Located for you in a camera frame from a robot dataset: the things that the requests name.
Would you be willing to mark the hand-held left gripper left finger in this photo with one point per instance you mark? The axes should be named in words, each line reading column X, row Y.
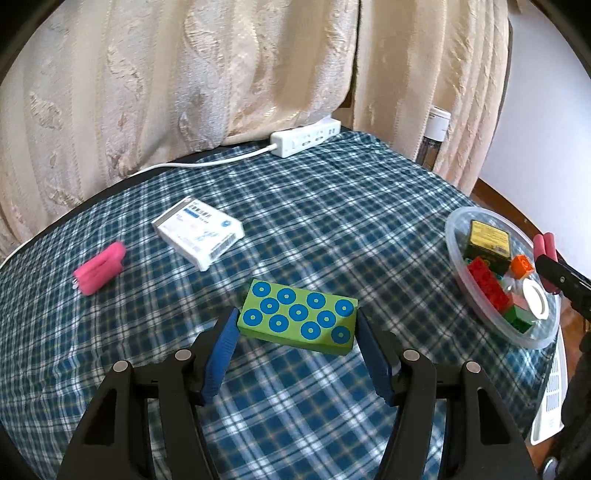
column 221, row 350

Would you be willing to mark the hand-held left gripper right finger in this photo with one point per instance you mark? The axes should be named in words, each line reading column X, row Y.
column 374, row 355

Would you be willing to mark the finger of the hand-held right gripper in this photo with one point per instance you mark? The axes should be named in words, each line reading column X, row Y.
column 561, row 277

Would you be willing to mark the small pink foam hair roller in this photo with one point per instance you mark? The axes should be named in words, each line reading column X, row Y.
column 545, row 244

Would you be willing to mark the orange building block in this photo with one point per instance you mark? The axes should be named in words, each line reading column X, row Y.
column 521, row 266

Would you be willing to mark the green building block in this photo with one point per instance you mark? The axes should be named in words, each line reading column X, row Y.
column 517, row 318

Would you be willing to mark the red building block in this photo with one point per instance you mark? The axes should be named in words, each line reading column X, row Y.
column 487, row 281

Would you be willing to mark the yellow box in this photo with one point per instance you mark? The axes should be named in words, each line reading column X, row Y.
column 489, row 240

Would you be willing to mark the green block with blue dots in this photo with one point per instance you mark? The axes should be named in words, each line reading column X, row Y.
column 295, row 318

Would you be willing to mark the clear plastic bowl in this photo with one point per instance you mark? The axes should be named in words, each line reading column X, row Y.
column 455, row 249

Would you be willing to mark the white round lid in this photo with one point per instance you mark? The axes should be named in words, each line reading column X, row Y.
column 535, row 300

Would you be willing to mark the white and blue medicine box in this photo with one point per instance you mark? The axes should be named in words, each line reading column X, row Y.
column 194, row 230

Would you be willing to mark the white plastic appliance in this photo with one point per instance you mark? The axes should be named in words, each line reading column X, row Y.
column 549, row 406

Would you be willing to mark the dark cloth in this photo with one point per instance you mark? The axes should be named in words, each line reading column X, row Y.
column 579, row 406

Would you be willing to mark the large pink foam hair roller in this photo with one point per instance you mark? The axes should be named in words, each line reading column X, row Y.
column 99, row 270

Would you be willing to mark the blue plaid tablecloth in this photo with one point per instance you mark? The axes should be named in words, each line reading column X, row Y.
column 323, row 207

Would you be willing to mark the clear bottle with white cap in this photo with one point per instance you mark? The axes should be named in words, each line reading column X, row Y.
column 436, row 124

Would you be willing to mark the white power strip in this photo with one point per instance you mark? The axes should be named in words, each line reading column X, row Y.
column 304, row 137

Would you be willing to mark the cream patterned curtain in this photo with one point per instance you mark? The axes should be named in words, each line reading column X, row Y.
column 184, row 69

